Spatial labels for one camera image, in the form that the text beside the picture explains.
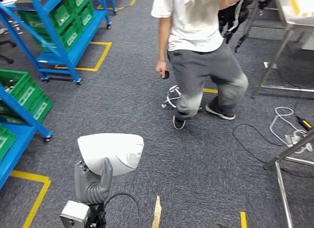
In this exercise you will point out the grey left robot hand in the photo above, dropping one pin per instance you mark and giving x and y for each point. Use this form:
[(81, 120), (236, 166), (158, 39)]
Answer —
[(84, 186)]

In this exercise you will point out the person's hand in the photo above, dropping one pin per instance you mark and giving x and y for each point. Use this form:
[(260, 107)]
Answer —
[(161, 69)]

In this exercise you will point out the small black round object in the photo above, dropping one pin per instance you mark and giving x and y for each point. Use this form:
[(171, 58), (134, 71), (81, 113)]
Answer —
[(167, 74)]

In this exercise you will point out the white plastic shell part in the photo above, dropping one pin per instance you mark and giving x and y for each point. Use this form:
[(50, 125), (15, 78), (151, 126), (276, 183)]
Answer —
[(110, 152)]

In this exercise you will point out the person's forearm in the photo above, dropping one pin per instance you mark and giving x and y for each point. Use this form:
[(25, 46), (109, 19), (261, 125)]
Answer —
[(228, 0), (162, 49)]

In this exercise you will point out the blue metal shelf rack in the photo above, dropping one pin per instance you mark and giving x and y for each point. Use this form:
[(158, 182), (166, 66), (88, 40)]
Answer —
[(59, 59), (14, 148)]

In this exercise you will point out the stool with chrome base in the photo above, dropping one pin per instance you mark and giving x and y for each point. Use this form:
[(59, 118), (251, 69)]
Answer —
[(171, 93)]

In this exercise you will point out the black equipment stand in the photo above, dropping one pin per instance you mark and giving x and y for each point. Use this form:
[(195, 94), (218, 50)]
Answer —
[(228, 17)]

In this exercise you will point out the person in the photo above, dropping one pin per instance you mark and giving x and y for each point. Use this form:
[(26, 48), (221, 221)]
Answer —
[(196, 31)]

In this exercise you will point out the yellow floor tape marking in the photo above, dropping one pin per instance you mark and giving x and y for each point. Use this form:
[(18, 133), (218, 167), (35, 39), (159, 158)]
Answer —
[(243, 220), (210, 90), (127, 1), (157, 213), (36, 203)]

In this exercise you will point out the stainless steel table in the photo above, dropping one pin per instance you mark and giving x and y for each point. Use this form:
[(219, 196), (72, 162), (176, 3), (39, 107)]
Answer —
[(304, 2)]

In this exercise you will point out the metal floor socket plate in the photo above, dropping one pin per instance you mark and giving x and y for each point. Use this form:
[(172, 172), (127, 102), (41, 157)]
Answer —
[(269, 65)]

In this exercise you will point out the white cabinet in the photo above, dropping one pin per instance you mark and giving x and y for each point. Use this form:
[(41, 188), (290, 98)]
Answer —
[(309, 43)]

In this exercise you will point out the yellow black tool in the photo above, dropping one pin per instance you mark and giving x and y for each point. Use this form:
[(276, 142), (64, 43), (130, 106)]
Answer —
[(305, 124)]

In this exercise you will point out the white power strip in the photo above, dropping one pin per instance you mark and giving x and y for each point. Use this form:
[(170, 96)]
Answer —
[(291, 139)]

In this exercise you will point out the black office chair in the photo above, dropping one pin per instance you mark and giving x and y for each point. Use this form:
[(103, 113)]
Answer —
[(8, 60)]

